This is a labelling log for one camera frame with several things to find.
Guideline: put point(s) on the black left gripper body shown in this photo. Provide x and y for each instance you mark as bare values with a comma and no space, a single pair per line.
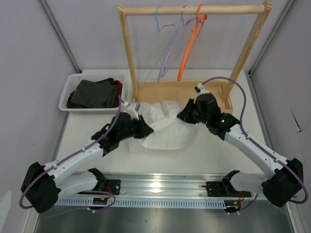
135,130

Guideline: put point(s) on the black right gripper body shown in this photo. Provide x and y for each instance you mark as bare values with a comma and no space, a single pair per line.
193,115

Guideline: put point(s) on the white ruffled skirt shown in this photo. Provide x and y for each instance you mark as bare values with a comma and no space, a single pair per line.
170,133

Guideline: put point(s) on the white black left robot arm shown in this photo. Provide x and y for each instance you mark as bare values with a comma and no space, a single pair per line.
44,185

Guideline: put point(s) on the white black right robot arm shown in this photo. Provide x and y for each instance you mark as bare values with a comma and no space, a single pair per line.
281,178

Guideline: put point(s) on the lilac plastic hanger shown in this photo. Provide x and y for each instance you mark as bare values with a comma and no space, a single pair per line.
165,68

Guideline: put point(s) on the orange plastic hanger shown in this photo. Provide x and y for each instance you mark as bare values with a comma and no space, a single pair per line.
189,46

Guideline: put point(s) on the wooden clothes rack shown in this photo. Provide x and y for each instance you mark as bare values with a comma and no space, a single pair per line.
177,90

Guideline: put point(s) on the white plastic basket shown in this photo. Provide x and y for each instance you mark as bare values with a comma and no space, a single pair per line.
72,82

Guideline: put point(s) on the red plaid garment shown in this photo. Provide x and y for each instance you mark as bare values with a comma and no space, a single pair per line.
116,85

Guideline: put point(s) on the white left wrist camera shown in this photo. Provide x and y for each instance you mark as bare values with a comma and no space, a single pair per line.
131,108

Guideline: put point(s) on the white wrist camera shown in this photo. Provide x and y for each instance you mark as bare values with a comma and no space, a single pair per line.
131,108
201,90

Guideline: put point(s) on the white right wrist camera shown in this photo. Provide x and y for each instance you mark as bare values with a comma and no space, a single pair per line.
201,90

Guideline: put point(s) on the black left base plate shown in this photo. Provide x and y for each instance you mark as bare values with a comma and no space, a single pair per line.
111,186

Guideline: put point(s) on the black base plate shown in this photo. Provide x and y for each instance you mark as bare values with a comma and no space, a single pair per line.
223,189
111,186

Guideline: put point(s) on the aluminium mounting rail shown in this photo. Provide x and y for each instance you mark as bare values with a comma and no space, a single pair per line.
144,185

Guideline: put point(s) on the white slotted cable duct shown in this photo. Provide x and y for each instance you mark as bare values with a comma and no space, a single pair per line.
143,202

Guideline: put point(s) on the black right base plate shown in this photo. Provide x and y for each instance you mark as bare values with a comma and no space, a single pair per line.
223,189

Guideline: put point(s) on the light blue wire hanger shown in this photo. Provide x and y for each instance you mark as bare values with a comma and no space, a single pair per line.
147,71

